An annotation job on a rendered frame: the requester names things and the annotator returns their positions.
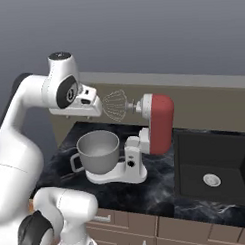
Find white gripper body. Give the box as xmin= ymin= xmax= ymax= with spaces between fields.
xmin=48 ymin=94 xmax=104 ymax=120

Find grey metal mixer bowl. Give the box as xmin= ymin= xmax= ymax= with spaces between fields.
xmin=69 ymin=129 xmax=122 ymax=177

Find white stand mixer base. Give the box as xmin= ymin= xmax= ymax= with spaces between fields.
xmin=83 ymin=135 xmax=149 ymax=187

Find red stand mixer head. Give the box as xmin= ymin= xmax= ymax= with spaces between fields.
xmin=126 ymin=92 xmax=177 ymax=157

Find brown drawer front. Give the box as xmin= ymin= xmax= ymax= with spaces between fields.
xmin=84 ymin=204 xmax=160 ymax=241
xmin=155 ymin=211 xmax=245 ymax=245

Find brown cupboard door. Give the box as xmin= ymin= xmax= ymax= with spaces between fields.
xmin=85 ymin=223 xmax=157 ymax=245

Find black sink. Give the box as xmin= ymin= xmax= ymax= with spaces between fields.
xmin=171 ymin=125 xmax=245 ymax=211

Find silver sink drain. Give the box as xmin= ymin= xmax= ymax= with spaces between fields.
xmin=202 ymin=172 xmax=222 ymax=188

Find wire whisk attachment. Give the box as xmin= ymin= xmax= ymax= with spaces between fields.
xmin=101 ymin=88 xmax=130 ymax=124

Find silver drawer handle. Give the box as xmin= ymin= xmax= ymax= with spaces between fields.
xmin=93 ymin=214 xmax=113 ymax=225

